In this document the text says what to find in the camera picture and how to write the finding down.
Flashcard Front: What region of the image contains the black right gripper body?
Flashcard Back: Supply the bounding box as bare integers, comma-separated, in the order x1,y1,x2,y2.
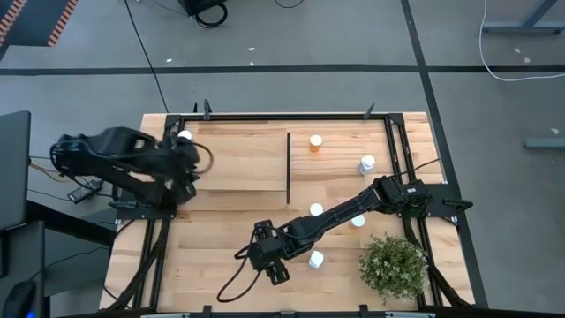
248,219,289,272

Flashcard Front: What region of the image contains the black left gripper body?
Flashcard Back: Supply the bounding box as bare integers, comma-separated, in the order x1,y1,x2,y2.
162,139,201,180

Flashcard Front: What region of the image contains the white melatonin bottle blue label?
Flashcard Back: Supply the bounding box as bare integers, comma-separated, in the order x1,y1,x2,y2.
358,154,377,177
307,249,326,270

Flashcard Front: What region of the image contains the wooden shelf with black legs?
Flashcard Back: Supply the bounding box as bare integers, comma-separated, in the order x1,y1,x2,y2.
192,119,292,206

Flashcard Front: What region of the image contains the black power adapter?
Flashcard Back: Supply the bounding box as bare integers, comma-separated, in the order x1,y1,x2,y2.
67,178,105,205

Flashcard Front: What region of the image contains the green potted plant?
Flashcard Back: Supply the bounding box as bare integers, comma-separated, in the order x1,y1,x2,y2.
358,232,430,306

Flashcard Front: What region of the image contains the black floor box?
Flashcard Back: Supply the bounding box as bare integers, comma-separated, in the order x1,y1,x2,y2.
182,0,229,17

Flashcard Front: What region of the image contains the dark computer monitor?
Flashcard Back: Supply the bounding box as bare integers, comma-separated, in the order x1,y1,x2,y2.
0,110,32,231

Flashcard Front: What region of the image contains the black mat with hazard stripes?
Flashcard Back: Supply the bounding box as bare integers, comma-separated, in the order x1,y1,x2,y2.
0,0,79,49

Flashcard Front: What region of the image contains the black desk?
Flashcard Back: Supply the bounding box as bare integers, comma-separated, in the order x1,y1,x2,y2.
0,199,118,318

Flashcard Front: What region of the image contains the black computer mouse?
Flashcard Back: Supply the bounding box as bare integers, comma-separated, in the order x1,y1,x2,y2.
2,280,37,318

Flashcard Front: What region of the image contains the grey desk foot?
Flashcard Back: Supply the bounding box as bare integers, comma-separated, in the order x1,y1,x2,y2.
524,137,565,149

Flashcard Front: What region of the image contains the grey desk leg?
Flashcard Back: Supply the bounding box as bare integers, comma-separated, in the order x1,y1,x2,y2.
481,0,565,35

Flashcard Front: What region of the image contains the thin black floor cable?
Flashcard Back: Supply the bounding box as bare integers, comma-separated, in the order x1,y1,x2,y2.
124,0,170,115

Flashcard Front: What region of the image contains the black aluminium table frame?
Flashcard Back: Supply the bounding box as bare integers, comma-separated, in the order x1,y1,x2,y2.
102,111,476,318

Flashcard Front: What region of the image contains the coiled black cable loop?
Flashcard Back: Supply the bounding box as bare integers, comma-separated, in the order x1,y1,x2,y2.
193,3,230,29

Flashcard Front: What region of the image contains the white floor cable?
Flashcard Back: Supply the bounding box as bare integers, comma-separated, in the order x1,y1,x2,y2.
478,0,565,83

